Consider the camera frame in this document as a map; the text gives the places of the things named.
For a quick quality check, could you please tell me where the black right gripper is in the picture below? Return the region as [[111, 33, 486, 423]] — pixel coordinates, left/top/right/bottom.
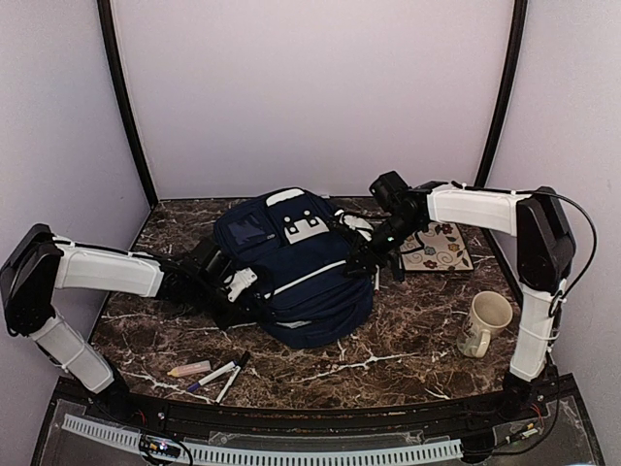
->
[[343, 213, 423, 277]]

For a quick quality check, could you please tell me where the white marker blue cap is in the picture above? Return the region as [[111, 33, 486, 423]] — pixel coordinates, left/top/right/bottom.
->
[[394, 253, 405, 283]]

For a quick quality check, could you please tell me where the navy blue student backpack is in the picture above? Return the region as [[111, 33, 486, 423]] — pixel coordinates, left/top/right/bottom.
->
[[212, 187, 375, 349]]

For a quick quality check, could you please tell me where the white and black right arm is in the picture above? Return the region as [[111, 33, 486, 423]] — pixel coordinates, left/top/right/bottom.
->
[[344, 171, 576, 383]]

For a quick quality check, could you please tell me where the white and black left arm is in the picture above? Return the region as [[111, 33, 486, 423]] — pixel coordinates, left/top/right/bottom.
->
[[1, 223, 259, 423]]

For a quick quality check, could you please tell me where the white marker black cap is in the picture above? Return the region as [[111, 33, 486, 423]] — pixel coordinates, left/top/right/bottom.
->
[[214, 351, 251, 405]]

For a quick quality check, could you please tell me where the white marker purple cap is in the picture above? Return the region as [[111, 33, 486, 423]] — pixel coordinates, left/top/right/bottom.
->
[[187, 360, 241, 392]]

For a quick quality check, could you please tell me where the floral patterned notebook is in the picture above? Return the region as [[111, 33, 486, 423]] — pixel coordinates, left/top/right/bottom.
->
[[400, 222, 474, 272]]

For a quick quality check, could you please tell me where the cream ceramic mug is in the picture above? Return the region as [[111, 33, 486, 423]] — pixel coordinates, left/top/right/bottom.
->
[[457, 291, 513, 358]]

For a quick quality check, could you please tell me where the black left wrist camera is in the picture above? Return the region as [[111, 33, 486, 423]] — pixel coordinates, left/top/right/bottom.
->
[[225, 268, 257, 303]]

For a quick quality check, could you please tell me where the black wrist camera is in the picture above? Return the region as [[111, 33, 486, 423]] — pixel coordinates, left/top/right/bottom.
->
[[339, 213, 374, 241], [225, 268, 257, 303]]

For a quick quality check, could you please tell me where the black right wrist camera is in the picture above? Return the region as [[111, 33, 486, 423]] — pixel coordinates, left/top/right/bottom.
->
[[339, 213, 374, 241]]

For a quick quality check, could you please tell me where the grey slotted cable duct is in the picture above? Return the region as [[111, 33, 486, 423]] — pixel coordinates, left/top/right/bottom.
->
[[61, 415, 463, 465]]

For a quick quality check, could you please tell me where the black front table rail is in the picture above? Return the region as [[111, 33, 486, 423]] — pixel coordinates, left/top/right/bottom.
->
[[45, 375, 588, 440]]

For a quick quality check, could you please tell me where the black right corner frame post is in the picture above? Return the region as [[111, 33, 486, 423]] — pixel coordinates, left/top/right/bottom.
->
[[474, 0, 529, 187]]

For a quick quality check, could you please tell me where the black corner frame post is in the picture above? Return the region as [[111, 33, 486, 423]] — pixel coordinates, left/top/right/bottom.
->
[[474, 0, 529, 187], [96, 0, 159, 210]]

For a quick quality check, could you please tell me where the black left corner frame post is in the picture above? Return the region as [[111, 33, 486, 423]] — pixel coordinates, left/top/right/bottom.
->
[[96, 0, 159, 210]]

